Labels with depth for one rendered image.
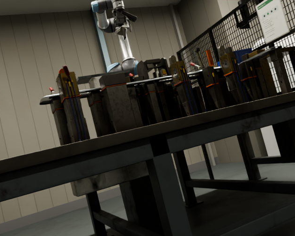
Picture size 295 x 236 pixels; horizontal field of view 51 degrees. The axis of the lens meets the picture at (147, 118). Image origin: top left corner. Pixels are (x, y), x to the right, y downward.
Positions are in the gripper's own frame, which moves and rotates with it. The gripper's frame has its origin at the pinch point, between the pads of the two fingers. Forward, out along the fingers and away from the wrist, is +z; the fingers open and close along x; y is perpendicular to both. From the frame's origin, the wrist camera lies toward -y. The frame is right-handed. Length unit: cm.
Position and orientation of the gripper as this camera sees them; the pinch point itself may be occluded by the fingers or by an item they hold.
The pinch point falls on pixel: (128, 36)
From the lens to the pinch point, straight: 224.4
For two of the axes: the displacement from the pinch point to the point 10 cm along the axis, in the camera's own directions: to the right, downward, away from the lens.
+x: 3.6, -1.3, -9.2
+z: 2.4, 9.7, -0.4
